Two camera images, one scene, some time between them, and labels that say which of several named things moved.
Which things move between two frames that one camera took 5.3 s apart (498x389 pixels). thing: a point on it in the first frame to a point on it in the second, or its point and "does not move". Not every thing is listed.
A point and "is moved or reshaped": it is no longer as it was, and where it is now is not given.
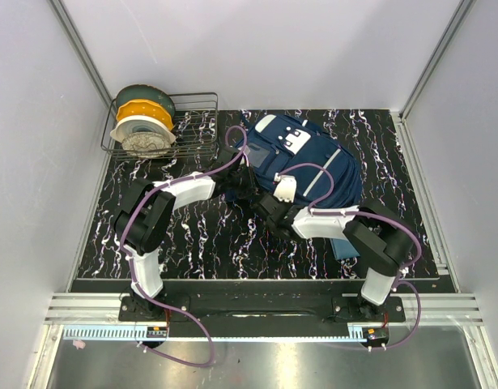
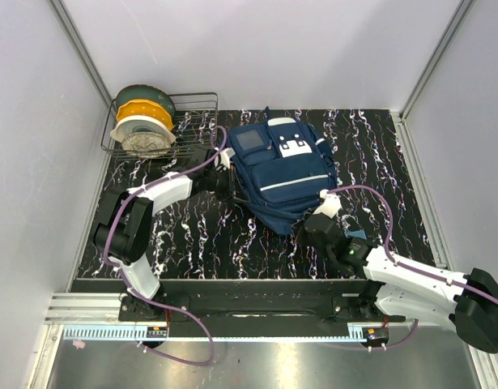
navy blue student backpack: x=274 y=143 is moved or reshaped
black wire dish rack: x=195 y=125 does not move
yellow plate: x=143 y=107 does not move
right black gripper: x=288 y=205 to x=304 y=230
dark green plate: x=146 y=92 does not move
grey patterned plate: x=146 y=144 does not move
